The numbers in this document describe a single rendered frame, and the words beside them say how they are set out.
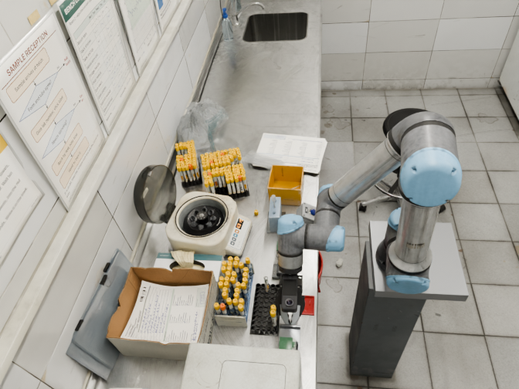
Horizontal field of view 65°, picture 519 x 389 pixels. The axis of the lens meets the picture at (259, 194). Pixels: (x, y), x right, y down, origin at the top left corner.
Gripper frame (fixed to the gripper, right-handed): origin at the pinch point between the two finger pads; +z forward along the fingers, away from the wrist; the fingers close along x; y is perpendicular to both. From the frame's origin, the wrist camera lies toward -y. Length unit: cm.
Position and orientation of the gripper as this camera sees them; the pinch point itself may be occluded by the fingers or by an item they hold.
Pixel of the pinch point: (290, 325)
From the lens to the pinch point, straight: 133.7
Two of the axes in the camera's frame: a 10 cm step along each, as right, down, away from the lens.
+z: 0.3, 9.5, 3.2
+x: -9.9, -0.2, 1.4
